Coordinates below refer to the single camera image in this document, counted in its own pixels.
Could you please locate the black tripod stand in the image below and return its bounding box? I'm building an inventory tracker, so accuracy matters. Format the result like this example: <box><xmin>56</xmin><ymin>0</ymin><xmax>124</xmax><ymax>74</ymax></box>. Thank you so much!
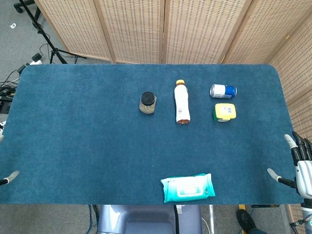
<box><xmin>18</xmin><ymin>0</ymin><xmax>86</xmax><ymax>64</ymax></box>

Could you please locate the blue cable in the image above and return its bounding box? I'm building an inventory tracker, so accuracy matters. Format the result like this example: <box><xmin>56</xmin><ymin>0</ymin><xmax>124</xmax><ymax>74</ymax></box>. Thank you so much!
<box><xmin>88</xmin><ymin>204</ymin><xmax>98</xmax><ymax>234</ymax></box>

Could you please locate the blue carpet table mat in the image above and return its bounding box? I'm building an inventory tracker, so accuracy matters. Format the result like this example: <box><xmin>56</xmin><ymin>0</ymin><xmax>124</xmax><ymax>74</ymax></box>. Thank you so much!
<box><xmin>0</xmin><ymin>63</ymin><xmax>305</xmax><ymax>205</ymax></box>

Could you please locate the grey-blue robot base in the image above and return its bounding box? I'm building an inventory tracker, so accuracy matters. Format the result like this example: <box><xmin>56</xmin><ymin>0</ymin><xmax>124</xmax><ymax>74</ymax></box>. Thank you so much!
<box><xmin>97</xmin><ymin>204</ymin><xmax>203</xmax><ymax>234</ymax></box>

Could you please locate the black shoe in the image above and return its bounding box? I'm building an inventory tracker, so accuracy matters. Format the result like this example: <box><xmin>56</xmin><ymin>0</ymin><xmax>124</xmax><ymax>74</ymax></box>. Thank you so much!
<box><xmin>235</xmin><ymin>209</ymin><xmax>257</xmax><ymax>234</ymax></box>

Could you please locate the wooden woven folding screen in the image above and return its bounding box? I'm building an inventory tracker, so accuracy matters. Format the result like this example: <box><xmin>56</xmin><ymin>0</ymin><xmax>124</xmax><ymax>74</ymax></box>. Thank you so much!
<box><xmin>34</xmin><ymin>0</ymin><xmax>312</xmax><ymax>234</ymax></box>

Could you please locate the black wheeled stand base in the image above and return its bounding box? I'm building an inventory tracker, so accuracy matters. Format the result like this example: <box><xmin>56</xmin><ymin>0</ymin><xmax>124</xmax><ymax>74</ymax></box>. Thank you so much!
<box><xmin>13</xmin><ymin>0</ymin><xmax>41</xmax><ymax>14</ymax></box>

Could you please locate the glass jar black lid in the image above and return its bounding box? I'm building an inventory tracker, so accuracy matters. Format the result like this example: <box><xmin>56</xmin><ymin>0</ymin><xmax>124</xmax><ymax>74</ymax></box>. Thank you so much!
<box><xmin>138</xmin><ymin>91</ymin><xmax>157</xmax><ymax>115</ymax></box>

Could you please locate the metal table leg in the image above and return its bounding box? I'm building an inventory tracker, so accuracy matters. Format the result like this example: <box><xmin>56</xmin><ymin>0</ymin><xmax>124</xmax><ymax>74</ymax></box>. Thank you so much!
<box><xmin>208</xmin><ymin>204</ymin><xmax>215</xmax><ymax>234</ymax></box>

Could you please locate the blue and white can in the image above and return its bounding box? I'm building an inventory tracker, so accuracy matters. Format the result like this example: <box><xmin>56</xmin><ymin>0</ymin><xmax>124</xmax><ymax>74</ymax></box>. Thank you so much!
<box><xmin>209</xmin><ymin>84</ymin><xmax>237</xmax><ymax>99</ymax></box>

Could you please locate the green box yellow lid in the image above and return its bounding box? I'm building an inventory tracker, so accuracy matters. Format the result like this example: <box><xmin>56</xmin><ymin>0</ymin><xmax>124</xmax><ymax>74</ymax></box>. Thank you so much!
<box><xmin>213</xmin><ymin>102</ymin><xmax>237</xmax><ymax>123</ymax></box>

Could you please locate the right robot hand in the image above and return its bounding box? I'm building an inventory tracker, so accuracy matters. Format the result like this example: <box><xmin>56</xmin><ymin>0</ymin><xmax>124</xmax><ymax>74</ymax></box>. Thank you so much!
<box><xmin>267</xmin><ymin>131</ymin><xmax>312</xmax><ymax>197</ymax></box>

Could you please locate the black cable bundle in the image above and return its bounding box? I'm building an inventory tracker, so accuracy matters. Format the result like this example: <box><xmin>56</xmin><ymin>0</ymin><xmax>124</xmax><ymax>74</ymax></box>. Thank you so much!
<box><xmin>0</xmin><ymin>63</ymin><xmax>26</xmax><ymax>115</ymax></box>

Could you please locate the white bottle yellow cap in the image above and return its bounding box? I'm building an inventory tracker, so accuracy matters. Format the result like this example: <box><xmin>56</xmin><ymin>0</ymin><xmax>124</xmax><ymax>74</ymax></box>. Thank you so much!
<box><xmin>174</xmin><ymin>79</ymin><xmax>191</xmax><ymax>125</ymax></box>

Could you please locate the green wet wipes pack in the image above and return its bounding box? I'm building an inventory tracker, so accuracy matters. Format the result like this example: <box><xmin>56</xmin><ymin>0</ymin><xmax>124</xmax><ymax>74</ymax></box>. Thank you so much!
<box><xmin>160</xmin><ymin>173</ymin><xmax>216</xmax><ymax>203</ymax></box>

